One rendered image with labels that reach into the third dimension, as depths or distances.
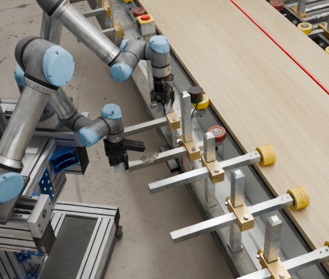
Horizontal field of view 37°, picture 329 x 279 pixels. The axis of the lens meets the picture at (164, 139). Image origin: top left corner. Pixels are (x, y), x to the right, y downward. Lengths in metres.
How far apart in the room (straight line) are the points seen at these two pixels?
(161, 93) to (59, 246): 1.14
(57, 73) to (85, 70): 2.79
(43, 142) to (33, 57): 0.67
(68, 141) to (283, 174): 0.92
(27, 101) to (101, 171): 1.81
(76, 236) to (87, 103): 1.49
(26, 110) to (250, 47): 1.50
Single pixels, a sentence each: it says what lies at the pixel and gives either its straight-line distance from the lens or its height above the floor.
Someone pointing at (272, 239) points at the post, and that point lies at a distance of 1.58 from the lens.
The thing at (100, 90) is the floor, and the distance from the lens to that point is 4.11.
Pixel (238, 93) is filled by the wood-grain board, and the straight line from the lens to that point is 2.43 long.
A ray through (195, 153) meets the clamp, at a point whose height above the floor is 0.86.
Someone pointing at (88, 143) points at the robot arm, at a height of 1.12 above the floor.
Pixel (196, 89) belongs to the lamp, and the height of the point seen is 1.13.
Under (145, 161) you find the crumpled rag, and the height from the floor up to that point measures 0.87.
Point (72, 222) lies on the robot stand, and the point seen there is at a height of 0.21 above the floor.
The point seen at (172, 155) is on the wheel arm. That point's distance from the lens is 2.17.
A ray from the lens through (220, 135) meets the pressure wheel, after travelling 2.18.
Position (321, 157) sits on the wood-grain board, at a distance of 2.13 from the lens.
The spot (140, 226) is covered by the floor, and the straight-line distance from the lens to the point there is 3.02.
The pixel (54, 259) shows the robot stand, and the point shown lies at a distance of 2.72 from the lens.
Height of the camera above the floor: 2.34
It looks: 41 degrees down
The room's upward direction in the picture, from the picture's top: 5 degrees counter-clockwise
